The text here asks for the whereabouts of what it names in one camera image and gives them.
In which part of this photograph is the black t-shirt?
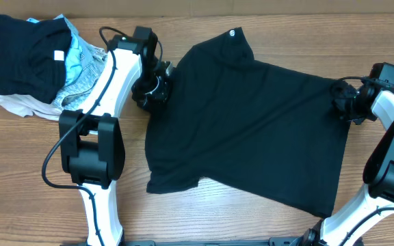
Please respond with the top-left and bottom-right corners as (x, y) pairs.
(145, 28), (350, 218)

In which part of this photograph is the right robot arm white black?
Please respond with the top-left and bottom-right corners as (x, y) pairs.
(292, 62), (394, 245)

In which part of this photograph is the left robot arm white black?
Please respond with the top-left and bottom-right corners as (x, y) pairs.
(54, 26), (174, 245)

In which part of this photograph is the light blue garment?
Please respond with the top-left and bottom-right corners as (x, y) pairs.
(27, 15), (83, 91)

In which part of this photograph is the folded black garment on pile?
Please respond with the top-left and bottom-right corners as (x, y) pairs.
(0, 14), (72, 104)

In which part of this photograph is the beige folded garment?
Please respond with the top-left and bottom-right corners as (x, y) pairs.
(0, 90), (68, 121)

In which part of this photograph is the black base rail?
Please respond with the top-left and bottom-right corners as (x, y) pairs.
(60, 236), (304, 246)

